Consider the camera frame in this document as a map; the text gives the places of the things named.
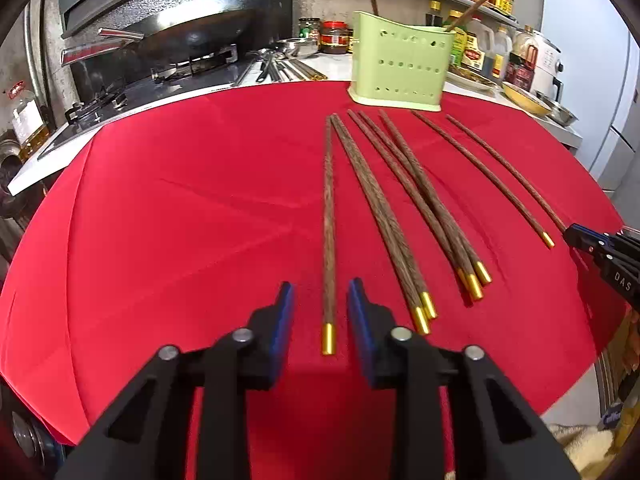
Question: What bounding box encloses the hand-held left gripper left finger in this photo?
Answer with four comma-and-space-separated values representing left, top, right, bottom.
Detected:
52, 281, 297, 480

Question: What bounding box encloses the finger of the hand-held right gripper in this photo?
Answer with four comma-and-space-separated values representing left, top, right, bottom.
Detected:
563, 223, 613, 261

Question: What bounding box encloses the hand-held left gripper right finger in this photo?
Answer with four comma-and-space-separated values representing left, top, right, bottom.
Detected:
347, 278, 593, 480

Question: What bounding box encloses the green perforated chopstick holder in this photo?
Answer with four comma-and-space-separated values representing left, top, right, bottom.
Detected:
347, 10, 457, 113

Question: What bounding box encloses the group of wooden chopsticks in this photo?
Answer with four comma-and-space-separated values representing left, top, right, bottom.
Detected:
330, 109, 557, 337

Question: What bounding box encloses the white refrigerator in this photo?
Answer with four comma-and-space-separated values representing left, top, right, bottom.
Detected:
585, 30, 640, 196

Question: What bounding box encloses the steel bowl with food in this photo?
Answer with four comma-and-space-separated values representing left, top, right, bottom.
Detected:
537, 91, 578, 127

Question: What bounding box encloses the red table cloth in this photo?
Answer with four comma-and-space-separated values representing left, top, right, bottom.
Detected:
0, 80, 631, 448

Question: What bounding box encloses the yellow rim bowl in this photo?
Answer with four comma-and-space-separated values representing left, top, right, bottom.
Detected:
501, 81, 553, 117

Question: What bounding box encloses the white air fryer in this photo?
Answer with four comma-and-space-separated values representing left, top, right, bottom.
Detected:
525, 30, 564, 103

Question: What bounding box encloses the beige fluffy cloth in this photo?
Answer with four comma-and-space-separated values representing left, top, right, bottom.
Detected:
547, 422, 616, 468

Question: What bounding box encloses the large dark vinegar bottle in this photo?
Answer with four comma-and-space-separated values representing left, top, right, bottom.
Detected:
505, 25, 538, 92

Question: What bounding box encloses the plate of cooked food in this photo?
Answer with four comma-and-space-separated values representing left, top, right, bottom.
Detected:
447, 66, 498, 92

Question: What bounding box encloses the white cap oil jug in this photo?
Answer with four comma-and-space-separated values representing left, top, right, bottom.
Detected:
492, 25, 514, 81

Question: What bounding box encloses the red label oil jug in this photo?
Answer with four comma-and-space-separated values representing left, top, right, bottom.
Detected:
462, 17, 494, 73

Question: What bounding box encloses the green plastic bottle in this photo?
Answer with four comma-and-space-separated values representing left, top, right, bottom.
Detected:
447, 10, 469, 68

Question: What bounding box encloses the black gas stove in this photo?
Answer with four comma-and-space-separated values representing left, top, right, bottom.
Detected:
37, 42, 238, 161

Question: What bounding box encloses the small steel bowl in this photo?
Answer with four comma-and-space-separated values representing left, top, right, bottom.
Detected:
275, 37, 320, 58

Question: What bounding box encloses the red lid sauce jar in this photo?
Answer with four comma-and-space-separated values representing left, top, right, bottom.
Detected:
320, 21, 350, 55

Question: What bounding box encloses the steel wok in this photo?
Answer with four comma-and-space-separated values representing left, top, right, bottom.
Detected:
60, 7, 253, 67

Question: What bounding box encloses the clear cooking oil bottle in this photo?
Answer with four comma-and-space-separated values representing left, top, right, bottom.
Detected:
7, 82, 51, 161

